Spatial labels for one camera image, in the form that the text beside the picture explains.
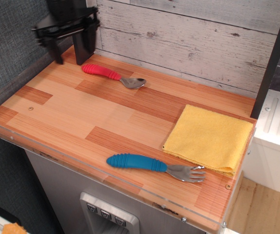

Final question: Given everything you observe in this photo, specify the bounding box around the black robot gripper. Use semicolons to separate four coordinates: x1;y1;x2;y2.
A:
32;0;97;64

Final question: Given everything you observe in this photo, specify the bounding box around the yellow folded cloth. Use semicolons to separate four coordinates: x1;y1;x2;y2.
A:
162;105;253;176

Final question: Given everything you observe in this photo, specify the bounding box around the dark shelf post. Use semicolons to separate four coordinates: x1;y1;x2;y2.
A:
72;0;100;65
250;29;280;119

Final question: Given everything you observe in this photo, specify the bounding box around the blue handled metal fork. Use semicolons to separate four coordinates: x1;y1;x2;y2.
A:
106;154;206;183

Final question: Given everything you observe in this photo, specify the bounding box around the dark right shelf post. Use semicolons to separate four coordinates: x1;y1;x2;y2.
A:
250;29;280;119

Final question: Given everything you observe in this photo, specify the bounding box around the silver dispenser panel with buttons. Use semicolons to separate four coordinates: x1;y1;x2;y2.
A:
80;192;140;234

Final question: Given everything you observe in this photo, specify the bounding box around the white toy sink unit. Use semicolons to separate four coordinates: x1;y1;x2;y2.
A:
241;35;280;198

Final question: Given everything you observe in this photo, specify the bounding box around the red handled metal spoon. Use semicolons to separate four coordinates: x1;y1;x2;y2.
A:
81;64;146;89

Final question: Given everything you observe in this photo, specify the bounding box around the clear acrylic table edge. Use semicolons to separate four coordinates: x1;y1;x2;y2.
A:
0;116;230;234

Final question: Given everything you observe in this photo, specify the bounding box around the grey cabinet body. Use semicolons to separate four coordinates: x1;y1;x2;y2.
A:
26;151;203;234

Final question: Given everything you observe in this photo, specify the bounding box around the dark left shelf post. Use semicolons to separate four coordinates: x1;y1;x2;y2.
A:
72;0;100;65

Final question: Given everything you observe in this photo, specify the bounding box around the orange object bottom left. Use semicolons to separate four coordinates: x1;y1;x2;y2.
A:
1;223;27;234

